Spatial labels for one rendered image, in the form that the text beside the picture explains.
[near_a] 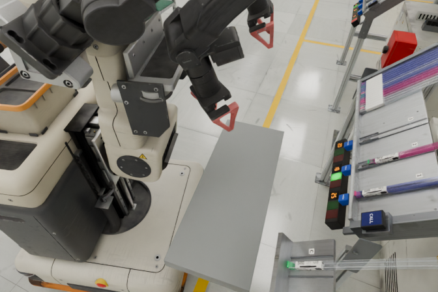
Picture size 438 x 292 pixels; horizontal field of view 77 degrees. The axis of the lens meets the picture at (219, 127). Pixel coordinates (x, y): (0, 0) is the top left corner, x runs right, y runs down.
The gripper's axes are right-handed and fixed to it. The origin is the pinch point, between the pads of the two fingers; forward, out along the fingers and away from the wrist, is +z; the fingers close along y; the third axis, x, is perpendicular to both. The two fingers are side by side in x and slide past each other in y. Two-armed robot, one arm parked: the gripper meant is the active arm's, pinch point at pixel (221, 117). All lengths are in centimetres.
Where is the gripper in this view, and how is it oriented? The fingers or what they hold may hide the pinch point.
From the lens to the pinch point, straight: 67.9
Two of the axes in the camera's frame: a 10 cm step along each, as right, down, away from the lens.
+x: -8.5, 5.1, -1.0
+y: -4.1, -5.4, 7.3
